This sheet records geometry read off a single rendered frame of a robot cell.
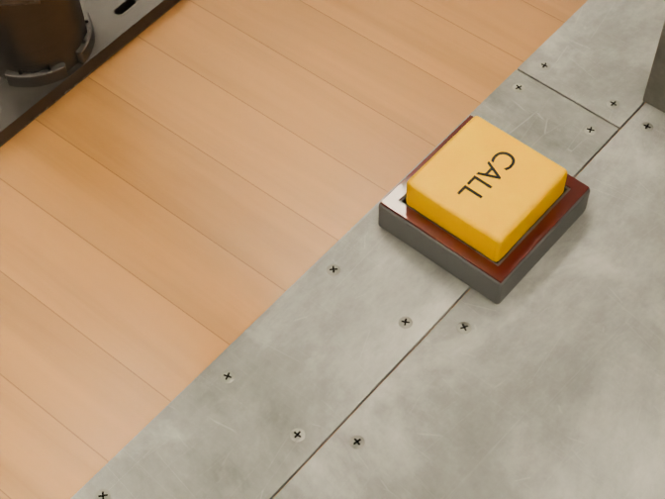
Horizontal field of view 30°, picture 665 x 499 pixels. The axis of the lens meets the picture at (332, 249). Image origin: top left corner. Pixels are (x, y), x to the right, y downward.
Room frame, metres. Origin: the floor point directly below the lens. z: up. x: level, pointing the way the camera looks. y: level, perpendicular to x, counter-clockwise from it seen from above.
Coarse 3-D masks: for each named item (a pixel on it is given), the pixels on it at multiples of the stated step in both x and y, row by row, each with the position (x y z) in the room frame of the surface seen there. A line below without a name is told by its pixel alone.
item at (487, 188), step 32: (480, 128) 0.42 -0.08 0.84; (448, 160) 0.40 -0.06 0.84; (480, 160) 0.40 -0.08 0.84; (512, 160) 0.40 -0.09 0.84; (544, 160) 0.40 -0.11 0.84; (416, 192) 0.38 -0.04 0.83; (448, 192) 0.38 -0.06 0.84; (480, 192) 0.38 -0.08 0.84; (512, 192) 0.38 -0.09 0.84; (544, 192) 0.38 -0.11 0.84; (448, 224) 0.37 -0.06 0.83; (480, 224) 0.36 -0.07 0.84; (512, 224) 0.36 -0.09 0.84
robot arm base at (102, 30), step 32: (64, 0) 0.51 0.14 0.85; (96, 0) 0.56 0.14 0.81; (128, 0) 0.56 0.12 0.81; (160, 0) 0.56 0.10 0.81; (0, 32) 0.49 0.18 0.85; (32, 32) 0.49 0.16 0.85; (64, 32) 0.50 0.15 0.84; (96, 32) 0.53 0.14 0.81; (128, 32) 0.53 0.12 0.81; (0, 64) 0.50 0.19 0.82; (32, 64) 0.49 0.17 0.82; (64, 64) 0.50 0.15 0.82; (96, 64) 0.51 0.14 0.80; (0, 96) 0.48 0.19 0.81; (32, 96) 0.48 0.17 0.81; (0, 128) 0.46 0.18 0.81
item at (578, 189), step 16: (400, 192) 0.39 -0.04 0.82; (576, 192) 0.39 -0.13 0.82; (400, 208) 0.38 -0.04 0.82; (560, 208) 0.38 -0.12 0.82; (416, 224) 0.37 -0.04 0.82; (432, 224) 0.37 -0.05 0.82; (544, 224) 0.37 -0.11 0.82; (448, 240) 0.36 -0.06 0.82; (528, 240) 0.36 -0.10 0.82; (464, 256) 0.35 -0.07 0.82; (480, 256) 0.35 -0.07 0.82; (512, 256) 0.35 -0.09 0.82; (496, 272) 0.34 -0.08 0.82
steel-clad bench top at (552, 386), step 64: (640, 0) 0.55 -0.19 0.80; (576, 64) 0.50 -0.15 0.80; (640, 64) 0.50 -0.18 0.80; (512, 128) 0.45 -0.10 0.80; (576, 128) 0.45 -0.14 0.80; (640, 128) 0.45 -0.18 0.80; (640, 192) 0.40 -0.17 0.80; (384, 256) 0.37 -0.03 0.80; (576, 256) 0.36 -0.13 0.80; (640, 256) 0.36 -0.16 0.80; (256, 320) 0.33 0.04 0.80; (320, 320) 0.33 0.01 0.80; (384, 320) 0.33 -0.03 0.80; (448, 320) 0.33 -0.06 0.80; (512, 320) 0.33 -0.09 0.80; (576, 320) 0.33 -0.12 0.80; (640, 320) 0.32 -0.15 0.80; (192, 384) 0.30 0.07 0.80; (256, 384) 0.29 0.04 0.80; (320, 384) 0.29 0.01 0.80; (384, 384) 0.29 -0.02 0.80; (448, 384) 0.29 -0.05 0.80; (512, 384) 0.29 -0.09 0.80; (576, 384) 0.29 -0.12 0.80; (640, 384) 0.29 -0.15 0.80; (128, 448) 0.26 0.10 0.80; (192, 448) 0.26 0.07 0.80; (256, 448) 0.26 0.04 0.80; (384, 448) 0.26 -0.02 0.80; (448, 448) 0.26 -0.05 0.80; (512, 448) 0.26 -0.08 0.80; (576, 448) 0.26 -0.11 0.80; (640, 448) 0.25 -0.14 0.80
